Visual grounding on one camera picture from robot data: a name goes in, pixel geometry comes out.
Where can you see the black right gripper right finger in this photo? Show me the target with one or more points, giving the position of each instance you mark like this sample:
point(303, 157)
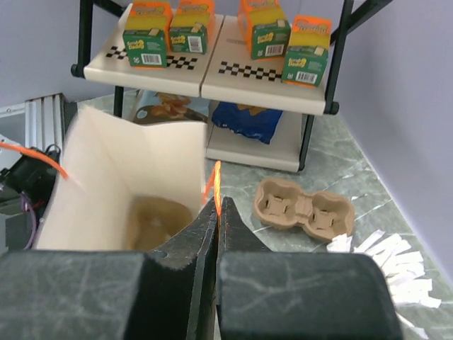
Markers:
point(265, 294)

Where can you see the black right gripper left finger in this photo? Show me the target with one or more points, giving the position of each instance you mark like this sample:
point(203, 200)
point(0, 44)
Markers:
point(166, 293)

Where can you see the brown paper takeout bag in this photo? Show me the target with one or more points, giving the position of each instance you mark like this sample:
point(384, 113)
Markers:
point(120, 185)

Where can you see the brown cardboard cup carrier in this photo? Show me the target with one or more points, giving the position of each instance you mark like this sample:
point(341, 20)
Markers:
point(323, 215)

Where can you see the white wrapped straws bundle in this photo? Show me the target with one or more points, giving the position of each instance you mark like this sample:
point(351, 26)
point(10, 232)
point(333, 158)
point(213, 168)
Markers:
point(404, 269)

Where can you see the blue bear snack bag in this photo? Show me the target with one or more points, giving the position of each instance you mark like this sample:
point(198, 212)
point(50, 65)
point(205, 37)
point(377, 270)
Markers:
point(159, 107)

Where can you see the cream tiered display shelf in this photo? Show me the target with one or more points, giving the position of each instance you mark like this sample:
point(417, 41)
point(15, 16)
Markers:
point(225, 73)

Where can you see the orange green box upper right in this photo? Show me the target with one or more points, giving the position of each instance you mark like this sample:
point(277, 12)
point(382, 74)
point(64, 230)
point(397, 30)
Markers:
point(306, 55)

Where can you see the orange green box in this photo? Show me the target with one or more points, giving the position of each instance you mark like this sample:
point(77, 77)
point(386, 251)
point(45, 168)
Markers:
point(264, 27)
point(145, 35)
point(306, 55)
point(192, 26)

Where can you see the orange green box upper left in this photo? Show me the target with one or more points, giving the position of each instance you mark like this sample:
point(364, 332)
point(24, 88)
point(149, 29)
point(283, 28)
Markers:
point(264, 27)

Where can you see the orange green box lower rear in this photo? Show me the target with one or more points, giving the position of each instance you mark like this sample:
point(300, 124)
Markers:
point(192, 26)

